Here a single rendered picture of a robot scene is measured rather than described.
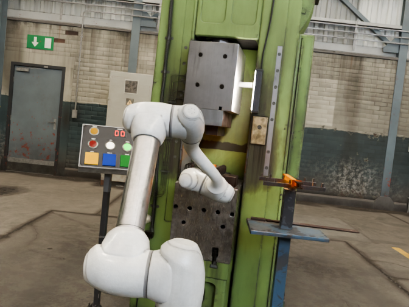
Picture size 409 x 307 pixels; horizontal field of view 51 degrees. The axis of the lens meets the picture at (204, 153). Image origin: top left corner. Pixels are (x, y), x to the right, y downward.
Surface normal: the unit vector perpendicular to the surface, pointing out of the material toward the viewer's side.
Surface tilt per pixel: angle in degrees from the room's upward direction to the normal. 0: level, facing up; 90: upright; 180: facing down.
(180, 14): 90
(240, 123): 90
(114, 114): 90
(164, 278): 84
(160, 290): 98
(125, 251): 52
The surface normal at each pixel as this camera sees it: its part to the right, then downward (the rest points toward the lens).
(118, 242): -0.05, -0.57
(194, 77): -0.19, 0.04
